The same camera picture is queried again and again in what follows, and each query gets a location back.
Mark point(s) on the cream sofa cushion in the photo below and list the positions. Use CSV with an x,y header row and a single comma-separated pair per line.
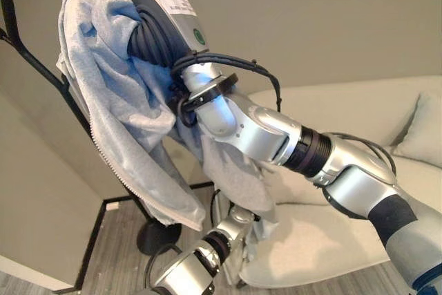
x,y
423,136

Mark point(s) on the cream fabric sofa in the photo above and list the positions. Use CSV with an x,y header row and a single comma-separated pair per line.
x,y
310,239

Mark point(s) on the black metal clothes rack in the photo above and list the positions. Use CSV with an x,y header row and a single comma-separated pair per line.
x,y
38,67

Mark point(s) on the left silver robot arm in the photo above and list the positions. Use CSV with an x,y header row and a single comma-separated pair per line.
x,y
193,267

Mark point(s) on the black baseboard strip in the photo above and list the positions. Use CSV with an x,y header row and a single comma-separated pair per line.
x,y
90,239

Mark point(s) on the light blue-grey zip jacket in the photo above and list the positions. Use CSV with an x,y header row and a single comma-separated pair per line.
x,y
114,94

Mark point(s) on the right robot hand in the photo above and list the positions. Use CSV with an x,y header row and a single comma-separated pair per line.
x,y
179,15

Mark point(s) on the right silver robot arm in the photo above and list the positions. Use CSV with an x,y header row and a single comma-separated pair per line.
x,y
359,184

